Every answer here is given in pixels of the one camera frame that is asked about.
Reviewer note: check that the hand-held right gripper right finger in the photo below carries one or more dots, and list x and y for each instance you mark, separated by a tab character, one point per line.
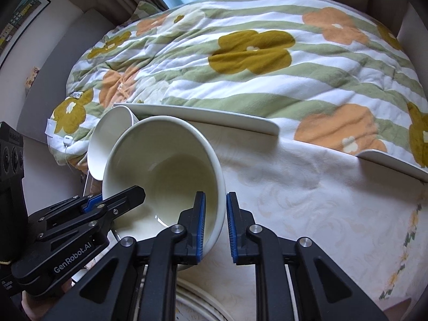
231	224

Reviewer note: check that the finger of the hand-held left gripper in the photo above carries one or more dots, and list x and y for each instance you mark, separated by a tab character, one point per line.
123	199
67	207

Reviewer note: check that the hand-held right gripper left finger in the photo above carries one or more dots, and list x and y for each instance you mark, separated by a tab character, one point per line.
200	224

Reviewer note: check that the cream ceramic bowl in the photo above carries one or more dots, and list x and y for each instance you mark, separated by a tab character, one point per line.
160	160

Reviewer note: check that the white ceramic bowl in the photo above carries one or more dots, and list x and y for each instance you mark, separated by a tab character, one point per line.
107	133

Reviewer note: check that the person's left hand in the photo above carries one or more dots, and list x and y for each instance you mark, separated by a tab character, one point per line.
36	307

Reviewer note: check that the white patterned tablecloth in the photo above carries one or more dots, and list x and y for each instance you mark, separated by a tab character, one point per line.
301	207

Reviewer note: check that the white rectangular tray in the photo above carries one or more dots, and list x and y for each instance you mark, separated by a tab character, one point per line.
217	117
401	164

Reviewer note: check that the floral striped blanket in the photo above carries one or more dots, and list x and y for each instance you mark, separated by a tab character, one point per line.
234	83

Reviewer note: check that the grey headboard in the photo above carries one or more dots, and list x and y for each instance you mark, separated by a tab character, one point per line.
67	46

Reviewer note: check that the green striped pillow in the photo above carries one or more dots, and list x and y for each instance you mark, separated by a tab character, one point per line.
145	10

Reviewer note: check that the wall poster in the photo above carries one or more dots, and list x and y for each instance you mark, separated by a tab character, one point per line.
20	20

